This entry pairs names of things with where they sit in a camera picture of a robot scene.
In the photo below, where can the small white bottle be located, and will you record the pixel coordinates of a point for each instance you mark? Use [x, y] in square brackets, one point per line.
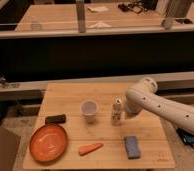
[116, 112]

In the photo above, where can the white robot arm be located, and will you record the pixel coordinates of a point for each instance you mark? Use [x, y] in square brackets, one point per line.
[142, 95]

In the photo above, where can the white plastic cup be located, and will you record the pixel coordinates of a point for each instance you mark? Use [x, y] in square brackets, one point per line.
[89, 109]

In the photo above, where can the black rectangular block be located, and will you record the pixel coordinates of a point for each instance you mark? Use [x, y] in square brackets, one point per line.
[56, 119]

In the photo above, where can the white paper sheet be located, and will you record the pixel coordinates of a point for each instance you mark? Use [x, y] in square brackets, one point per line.
[100, 24]

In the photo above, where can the orange carrot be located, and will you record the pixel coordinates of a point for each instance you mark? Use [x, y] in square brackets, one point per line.
[83, 150]

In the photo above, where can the orange bowl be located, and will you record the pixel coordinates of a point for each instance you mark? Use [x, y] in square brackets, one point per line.
[48, 143]

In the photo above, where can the blue sponge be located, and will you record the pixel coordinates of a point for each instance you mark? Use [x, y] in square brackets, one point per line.
[132, 147]

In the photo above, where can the grey metal post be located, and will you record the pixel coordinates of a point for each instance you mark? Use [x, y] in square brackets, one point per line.
[80, 9]
[176, 12]

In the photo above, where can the grey metal post right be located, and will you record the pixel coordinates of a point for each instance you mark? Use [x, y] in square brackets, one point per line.
[176, 12]

